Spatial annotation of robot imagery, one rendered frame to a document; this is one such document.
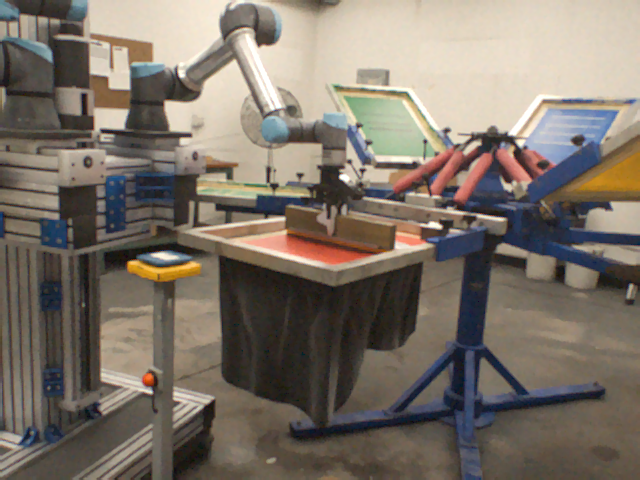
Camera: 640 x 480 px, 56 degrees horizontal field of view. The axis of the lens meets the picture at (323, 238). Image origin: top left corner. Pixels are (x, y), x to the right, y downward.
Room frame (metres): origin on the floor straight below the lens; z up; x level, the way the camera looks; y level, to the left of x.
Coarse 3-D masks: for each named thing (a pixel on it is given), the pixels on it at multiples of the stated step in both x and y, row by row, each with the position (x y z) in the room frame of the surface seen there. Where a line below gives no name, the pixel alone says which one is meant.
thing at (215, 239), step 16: (240, 224) 1.88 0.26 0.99; (256, 224) 1.91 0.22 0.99; (272, 224) 1.97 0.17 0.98; (400, 224) 2.12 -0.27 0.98; (416, 224) 2.09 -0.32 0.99; (192, 240) 1.67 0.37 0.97; (208, 240) 1.63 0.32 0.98; (224, 240) 1.62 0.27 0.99; (240, 256) 1.55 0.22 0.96; (256, 256) 1.51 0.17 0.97; (272, 256) 1.48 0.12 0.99; (288, 256) 1.47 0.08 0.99; (384, 256) 1.54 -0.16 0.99; (400, 256) 1.57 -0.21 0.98; (416, 256) 1.64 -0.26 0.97; (432, 256) 1.71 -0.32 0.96; (288, 272) 1.44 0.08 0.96; (304, 272) 1.41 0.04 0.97; (320, 272) 1.38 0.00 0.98; (336, 272) 1.35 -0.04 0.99; (352, 272) 1.40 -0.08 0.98; (368, 272) 1.46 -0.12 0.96
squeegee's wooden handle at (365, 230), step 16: (288, 208) 1.91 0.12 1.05; (304, 208) 1.88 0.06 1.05; (288, 224) 1.91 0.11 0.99; (304, 224) 1.87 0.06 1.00; (320, 224) 1.83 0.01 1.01; (336, 224) 1.79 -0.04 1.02; (352, 224) 1.75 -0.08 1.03; (368, 224) 1.71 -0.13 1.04; (384, 224) 1.68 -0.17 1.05; (368, 240) 1.71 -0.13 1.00; (384, 240) 1.68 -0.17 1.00
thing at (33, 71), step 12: (12, 36) 1.61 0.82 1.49; (12, 48) 1.60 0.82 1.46; (24, 48) 1.60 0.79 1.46; (36, 48) 1.62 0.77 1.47; (48, 48) 1.66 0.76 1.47; (12, 60) 1.58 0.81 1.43; (24, 60) 1.60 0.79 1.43; (36, 60) 1.62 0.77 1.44; (48, 60) 1.65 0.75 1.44; (12, 72) 1.58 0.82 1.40; (24, 72) 1.60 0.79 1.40; (36, 72) 1.62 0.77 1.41; (48, 72) 1.65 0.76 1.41; (12, 84) 1.60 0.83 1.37; (24, 84) 1.60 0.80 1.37; (36, 84) 1.62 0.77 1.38; (48, 84) 1.65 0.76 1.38
